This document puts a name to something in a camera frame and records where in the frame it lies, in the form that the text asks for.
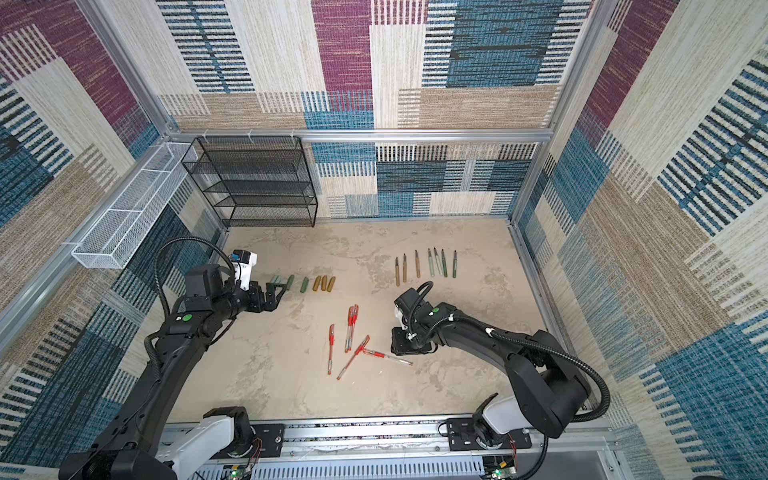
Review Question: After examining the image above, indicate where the red gel pen short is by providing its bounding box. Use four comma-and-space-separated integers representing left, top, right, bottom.
363, 349, 414, 367

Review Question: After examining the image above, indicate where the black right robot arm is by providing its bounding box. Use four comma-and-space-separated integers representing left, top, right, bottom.
391, 282, 610, 449

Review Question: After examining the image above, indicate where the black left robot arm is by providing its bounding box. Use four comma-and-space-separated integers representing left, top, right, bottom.
58, 264, 287, 479

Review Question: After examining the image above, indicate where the black wire mesh shelf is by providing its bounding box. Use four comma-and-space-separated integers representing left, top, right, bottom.
182, 136, 318, 228

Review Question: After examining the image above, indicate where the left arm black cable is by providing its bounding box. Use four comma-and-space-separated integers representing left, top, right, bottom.
154, 236, 236, 319

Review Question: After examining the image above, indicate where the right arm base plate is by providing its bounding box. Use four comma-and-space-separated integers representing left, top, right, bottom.
438, 417, 532, 451

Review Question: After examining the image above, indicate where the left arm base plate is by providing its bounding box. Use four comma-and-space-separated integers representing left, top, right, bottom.
212, 423, 286, 460

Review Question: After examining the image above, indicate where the white wire mesh basket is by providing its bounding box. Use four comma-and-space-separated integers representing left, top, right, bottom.
72, 142, 190, 270

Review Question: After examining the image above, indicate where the aluminium mounting rail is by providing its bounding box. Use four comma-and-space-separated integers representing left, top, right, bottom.
113, 410, 613, 466

